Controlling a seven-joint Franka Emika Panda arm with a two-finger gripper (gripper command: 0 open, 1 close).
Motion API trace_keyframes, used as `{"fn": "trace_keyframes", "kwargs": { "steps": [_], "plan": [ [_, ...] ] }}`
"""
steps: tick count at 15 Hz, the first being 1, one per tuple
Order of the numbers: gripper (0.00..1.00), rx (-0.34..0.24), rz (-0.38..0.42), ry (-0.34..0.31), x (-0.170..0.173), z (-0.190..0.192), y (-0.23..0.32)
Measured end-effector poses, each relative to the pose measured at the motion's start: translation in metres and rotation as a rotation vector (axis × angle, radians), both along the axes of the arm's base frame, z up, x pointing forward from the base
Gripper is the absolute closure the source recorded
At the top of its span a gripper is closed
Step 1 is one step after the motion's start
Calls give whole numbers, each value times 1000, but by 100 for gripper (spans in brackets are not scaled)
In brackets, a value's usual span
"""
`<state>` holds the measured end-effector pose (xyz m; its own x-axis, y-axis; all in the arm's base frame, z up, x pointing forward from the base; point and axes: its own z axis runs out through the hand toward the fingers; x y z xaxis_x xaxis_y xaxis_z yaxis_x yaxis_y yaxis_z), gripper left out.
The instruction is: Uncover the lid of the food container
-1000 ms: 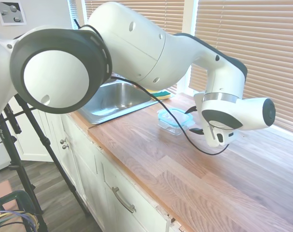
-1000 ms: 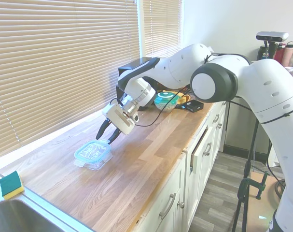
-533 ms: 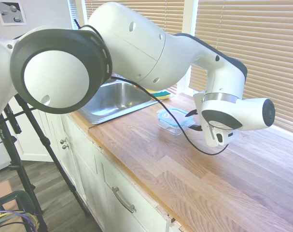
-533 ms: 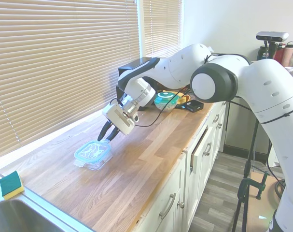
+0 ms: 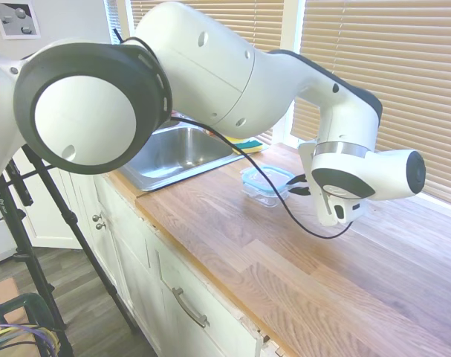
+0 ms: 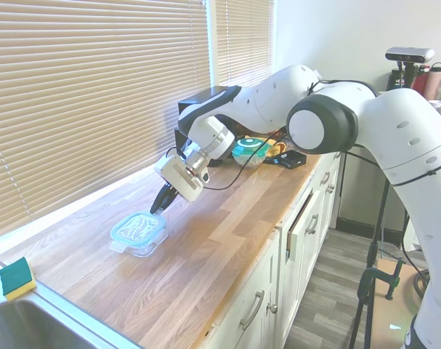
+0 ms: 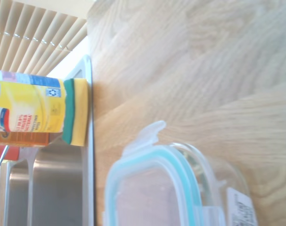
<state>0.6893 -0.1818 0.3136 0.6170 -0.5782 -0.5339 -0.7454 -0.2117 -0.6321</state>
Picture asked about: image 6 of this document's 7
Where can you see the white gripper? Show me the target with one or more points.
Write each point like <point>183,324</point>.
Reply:
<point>176,174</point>

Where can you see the clear container with teal lid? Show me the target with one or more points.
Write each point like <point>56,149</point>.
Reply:
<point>138,229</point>

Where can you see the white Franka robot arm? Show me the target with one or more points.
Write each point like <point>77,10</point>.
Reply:
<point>405,145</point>

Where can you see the clear glass food container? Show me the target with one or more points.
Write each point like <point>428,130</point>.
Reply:
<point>151,249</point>

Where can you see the round container with green lid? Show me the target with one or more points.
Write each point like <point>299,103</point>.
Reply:
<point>249,145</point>

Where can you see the black box-shaped appliance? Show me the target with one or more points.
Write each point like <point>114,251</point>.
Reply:
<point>180,140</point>

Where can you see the black toaster oven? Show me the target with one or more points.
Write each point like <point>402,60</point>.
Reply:
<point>194,99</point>

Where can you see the white base cabinet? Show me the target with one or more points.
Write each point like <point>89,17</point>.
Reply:
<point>242,291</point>

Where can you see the yellow cloth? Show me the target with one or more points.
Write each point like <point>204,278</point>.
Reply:
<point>278,147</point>

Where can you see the wide tan window blind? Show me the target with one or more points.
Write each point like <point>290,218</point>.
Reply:
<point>96,91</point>

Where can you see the small black box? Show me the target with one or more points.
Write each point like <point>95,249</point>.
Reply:
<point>293,160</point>

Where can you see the white pull-out drawer front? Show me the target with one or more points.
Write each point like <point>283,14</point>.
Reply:
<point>302,221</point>

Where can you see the round metal cabinet knob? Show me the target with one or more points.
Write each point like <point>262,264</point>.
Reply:
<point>272,308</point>
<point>330,188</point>

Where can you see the yellow and green sponge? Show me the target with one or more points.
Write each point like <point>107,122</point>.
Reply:
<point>15,278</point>

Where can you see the narrow tan window blind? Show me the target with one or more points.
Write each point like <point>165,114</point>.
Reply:
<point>242,43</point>

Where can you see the stainless steel sink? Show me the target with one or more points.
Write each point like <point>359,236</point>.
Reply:
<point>31,327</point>

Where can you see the stainless steel dishwasher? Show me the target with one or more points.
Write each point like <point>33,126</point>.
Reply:
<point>362,196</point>

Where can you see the dark green clamp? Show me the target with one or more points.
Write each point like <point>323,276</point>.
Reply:
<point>391,287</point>

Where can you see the black bottle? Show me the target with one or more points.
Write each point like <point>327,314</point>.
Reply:
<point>394,80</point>

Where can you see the plywood base board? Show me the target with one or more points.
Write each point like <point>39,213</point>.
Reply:
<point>394,320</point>

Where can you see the red bottle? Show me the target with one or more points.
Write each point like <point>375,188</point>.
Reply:
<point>420,81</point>

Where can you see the pink bottle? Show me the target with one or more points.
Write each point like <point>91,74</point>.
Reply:
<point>435,81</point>

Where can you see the black camera tripod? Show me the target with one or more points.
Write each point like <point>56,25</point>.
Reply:
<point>378,232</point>

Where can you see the grey stereo camera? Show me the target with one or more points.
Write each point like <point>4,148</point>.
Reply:
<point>409,54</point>

